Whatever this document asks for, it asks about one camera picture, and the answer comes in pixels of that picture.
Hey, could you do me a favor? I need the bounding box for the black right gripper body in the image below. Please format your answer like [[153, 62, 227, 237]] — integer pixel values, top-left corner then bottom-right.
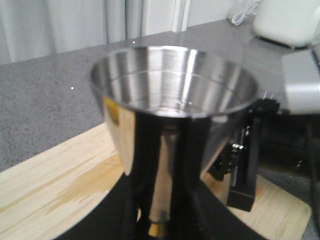
[[209, 99, 320, 212]]

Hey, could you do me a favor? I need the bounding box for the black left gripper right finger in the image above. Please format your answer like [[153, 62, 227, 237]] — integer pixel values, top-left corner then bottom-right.
[[194, 184, 265, 240]]

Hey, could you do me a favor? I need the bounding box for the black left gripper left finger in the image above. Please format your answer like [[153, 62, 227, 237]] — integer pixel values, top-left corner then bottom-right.
[[54, 172, 141, 240]]

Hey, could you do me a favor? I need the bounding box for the steel hourglass jigger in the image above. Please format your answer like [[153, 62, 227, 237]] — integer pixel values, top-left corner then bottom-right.
[[90, 45, 259, 240]]

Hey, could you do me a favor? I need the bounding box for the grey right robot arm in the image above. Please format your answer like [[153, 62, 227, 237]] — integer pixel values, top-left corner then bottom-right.
[[208, 46, 320, 224]]

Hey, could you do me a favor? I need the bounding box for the light wooden cutting board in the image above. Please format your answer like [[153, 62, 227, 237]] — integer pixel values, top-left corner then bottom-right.
[[0, 124, 312, 240]]

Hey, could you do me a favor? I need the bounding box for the white rounded appliance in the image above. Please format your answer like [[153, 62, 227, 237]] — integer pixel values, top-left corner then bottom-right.
[[253, 0, 320, 48]]

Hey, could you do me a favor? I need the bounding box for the white coiled cable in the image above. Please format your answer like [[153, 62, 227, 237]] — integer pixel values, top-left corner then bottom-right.
[[228, 0, 260, 26]]

